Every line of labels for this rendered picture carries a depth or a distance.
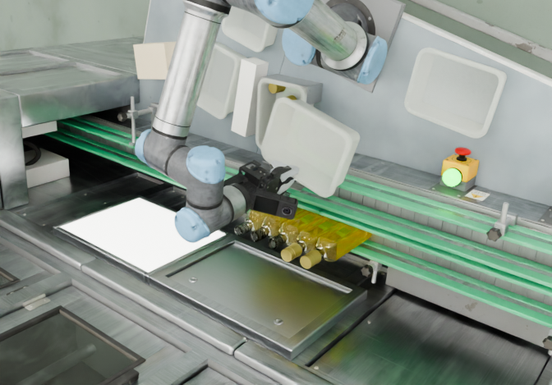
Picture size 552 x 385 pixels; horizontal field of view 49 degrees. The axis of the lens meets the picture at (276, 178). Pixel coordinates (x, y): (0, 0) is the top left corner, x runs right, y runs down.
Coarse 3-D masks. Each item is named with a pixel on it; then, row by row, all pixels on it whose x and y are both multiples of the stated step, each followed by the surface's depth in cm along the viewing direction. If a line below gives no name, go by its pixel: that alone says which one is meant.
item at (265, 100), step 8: (264, 80) 180; (272, 80) 178; (264, 88) 183; (288, 88) 184; (296, 88) 174; (304, 88) 175; (264, 96) 184; (272, 96) 187; (280, 96) 187; (296, 96) 183; (304, 96) 172; (264, 104) 185; (272, 104) 188; (256, 112) 185; (264, 112) 186; (256, 120) 186; (264, 120) 187; (256, 128) 187; (264, 128) 188; (256, 136) 187
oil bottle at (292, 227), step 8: (296, 216) 163; (304, 216) 163; (312, 216) 164; (320, 216) 165; (288, 224) 158; (296, 224) 158; (304, 224) 159; (280, 232) 158; (288, 232) 156; (296, 232) 156; (288, 240) 156; (296, 240) 157
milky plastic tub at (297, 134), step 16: (272, 112) 145; (288, 112) 148; (304, 112) 139; (320, 112) 143; (272, 128) 147; (288, 128) 152; (304, 128) 149; (320, 128) 146; (336, 128) 135; (272, 144) 151; (288, 144) 153; (304, 144) 150; (320, 144) 147; (336, 144) 144; (352, 144) 138; (272, 160) 149; (288, 160) 150; (304, 160) 151; (320, 160) 148; (336, 160) 146; (304, 176) 146; (320, 176) 147; (336, 176) 138; (320, 192) 142
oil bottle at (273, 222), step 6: (300, 210) 167; (270, 216) 162; (276, 216) 163; (264, 222) 160; (270, 222) 160; (276, 222) 159; (282, 222) 160; (270, 228) 159; (276, 228) 159; (270, 234) 160; (276, 234) 160
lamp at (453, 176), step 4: (448, 168) 153; (452, 168) 151; (456, 168) 151; (444, 172) 151; (448, 172) 150; (452, 172) 150; (456, 172) 150; (460, 172) 151; (444, 176) 151; (448, 176) 150; (452, 176) 150; (456, 176) 150; (460, 176) 150; (444, 180) 151; (448, 180) 150; (452, 180) 150; (456, 180) 150; (460, 180) 151; (448, 184) 151; (452, 184) 151; (456, 184) 150
